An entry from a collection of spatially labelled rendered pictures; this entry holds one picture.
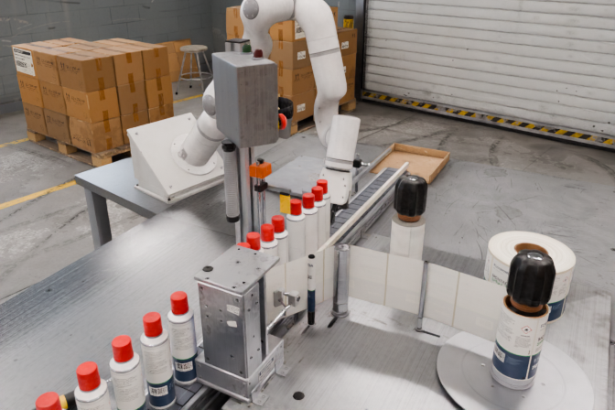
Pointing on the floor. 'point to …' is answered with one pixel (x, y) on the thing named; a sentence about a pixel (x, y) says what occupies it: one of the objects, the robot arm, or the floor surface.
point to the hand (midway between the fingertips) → (329, 218)
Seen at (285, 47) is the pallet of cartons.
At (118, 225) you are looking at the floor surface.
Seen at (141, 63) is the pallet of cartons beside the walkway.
